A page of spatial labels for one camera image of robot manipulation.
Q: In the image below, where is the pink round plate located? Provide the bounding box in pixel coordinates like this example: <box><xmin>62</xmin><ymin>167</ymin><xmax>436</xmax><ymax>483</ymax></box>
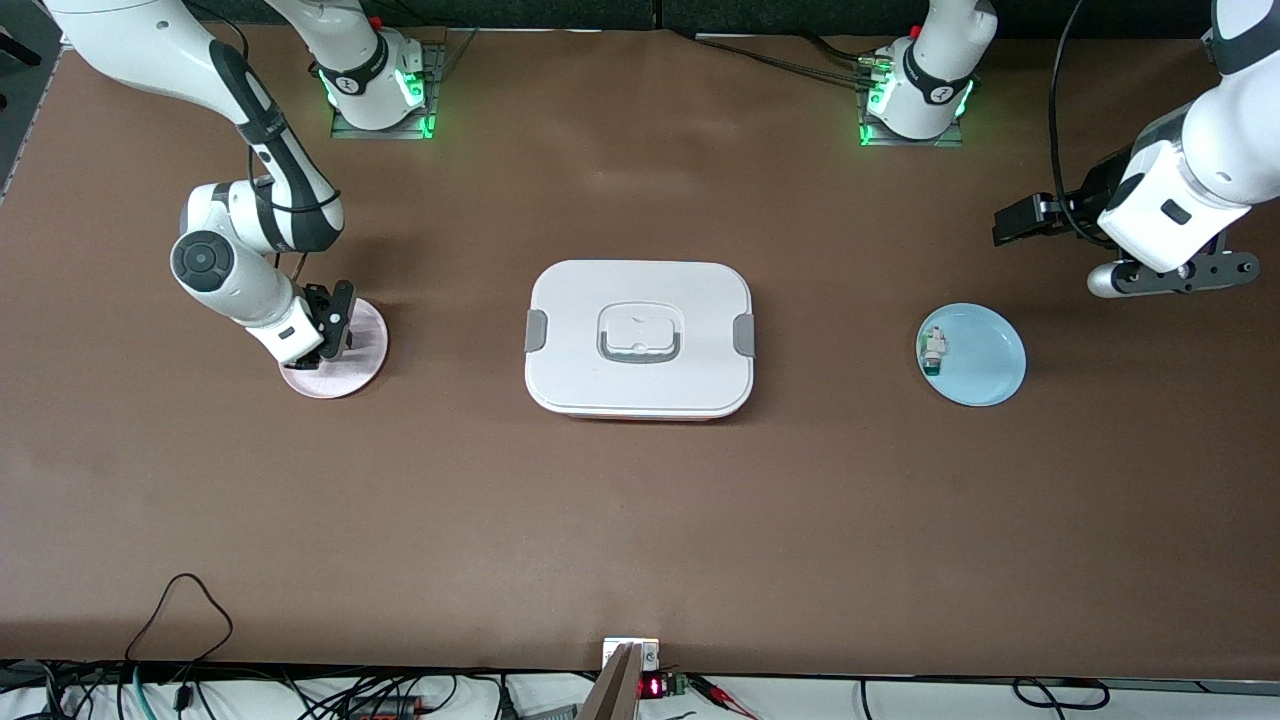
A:
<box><xmin>278</xmin><ymin>297</ymin><xmax>390</xmax><ymax>400</ymax></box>

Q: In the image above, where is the light blue round plate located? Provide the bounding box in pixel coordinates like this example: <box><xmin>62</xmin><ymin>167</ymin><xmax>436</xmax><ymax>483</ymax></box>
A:
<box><xmin>917</xmin><ymin>302</ymin><xmax>1028</xmax><ymax>408</ymax></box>

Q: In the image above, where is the white lidded container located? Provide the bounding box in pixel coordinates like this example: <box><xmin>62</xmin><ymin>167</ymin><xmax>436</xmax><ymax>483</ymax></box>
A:
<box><xmin>524</xmin><ymin>259</ymin><xmax>755</xmax><ymax>421</ymax></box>

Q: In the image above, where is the aluminium profile bar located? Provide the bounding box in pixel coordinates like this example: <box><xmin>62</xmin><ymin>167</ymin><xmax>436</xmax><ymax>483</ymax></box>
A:
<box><xmin>578</xmin><ymin>642</ymin><xmax>646</xmax><ymax>720</ymax></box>

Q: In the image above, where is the red clip lead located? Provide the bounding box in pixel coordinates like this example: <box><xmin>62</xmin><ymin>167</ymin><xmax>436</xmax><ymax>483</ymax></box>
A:
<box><xmin>690</xmin><ymin>676</ymin><xmax>761</xmax><ymax>719</ymax></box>

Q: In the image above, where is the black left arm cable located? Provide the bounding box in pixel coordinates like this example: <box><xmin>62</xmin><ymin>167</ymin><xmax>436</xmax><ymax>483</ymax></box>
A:
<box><xmin>1047</xmin><ymin>0</ymin><xmax>1111</xmax><ymax>246</ymax></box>

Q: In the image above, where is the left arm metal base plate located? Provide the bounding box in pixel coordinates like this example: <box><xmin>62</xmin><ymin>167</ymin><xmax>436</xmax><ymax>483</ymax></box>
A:
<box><xmin>858</xmin><ymin>95</ymin><xmax>966</xmax><ymax>149</ymax></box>

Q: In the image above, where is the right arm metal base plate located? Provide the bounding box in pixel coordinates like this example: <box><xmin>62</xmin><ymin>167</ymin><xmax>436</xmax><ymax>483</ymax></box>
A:
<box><xmin>330</xmin><ymin>40</ymin><xmax>447</xmax><ymax>141</ymax></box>

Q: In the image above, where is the black base cable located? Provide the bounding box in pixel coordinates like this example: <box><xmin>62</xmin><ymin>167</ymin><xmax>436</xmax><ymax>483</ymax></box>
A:
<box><xmin>665</xmin><ymin>25</ymin><xmax>876</xmax><ymax>86</ymax></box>
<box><xmin>800</xmin><ymin>33</ymin><xmax>886</xmax><ymax>63</ymax></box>

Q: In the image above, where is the black looped cable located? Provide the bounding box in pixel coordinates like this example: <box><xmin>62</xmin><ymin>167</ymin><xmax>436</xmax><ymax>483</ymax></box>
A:
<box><xmin>125</xmin><ymin>573</ymin><xmax>234</xmax><ymax>691</ymax></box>

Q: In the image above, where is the teal cable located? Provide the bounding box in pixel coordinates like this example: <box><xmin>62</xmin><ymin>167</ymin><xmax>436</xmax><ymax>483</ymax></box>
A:
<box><xmin>115</xmin><ymin>665</ymin><xmax>151</xmax><ymax>720</ymax></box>

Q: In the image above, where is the black coiled floor cable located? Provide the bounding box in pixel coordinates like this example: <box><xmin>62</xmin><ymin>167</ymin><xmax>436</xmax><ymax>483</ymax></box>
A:
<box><xmin>858</xmin><ymin>677</ymin><xmax>1111</xmax><ymax>713</ymax></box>

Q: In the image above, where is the white metal bracket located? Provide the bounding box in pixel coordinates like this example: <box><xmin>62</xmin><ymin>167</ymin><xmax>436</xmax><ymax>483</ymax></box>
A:
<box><xmin>602</xmin><ymin>637</ymin><xmax>662</xmax><ymax>673</ymax></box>

